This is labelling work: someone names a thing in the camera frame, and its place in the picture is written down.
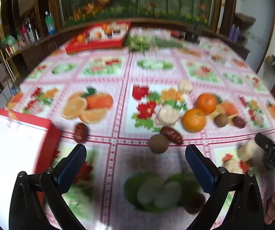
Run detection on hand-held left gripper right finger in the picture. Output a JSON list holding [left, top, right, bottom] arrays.
[[185, 144, 265, 230]]

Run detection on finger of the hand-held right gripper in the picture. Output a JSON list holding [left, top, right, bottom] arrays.
[[255, 133, 275, 159]]

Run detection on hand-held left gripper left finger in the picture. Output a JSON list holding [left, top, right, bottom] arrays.
[[9, 144, 87, 230]]

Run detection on red date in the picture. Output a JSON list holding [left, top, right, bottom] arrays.
[[74, 123, 88, 144], [160, 126, 184, 145], [231, 116, 247, 128]]

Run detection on red box with white lining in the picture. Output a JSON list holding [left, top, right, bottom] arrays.
[[0, 108, 62, 221]]

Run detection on person's right hand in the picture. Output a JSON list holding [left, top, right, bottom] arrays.
[[264, 176, 275, 224]]

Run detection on brown kiwi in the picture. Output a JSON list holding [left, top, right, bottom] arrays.
[[185, 193, 206, 214], [149, 134, 170, 154], [214, 114, 229, 128]]

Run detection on dark wooden shelf cabinet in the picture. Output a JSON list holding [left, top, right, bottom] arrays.
[[0, 0, 64, 96]]

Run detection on red tray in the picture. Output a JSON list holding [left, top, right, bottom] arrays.
[[65, 21, 131, 54]]

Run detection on green beans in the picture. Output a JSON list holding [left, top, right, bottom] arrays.
[[125, 36, 157, 52]]

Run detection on steel flask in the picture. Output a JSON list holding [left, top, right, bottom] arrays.
[[25, 18, 39, 44]]

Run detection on green packet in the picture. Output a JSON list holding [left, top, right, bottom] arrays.
[[2, 34, 18, 46]]

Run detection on green plastic bottle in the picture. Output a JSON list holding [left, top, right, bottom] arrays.
[[45, 11, 56, 35]]

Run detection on framed floral bamboo panel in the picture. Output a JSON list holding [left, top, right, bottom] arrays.
[[49, 0, 222, 27]]

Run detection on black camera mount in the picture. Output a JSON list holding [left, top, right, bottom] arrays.
[[184, 30, 200, 42]]

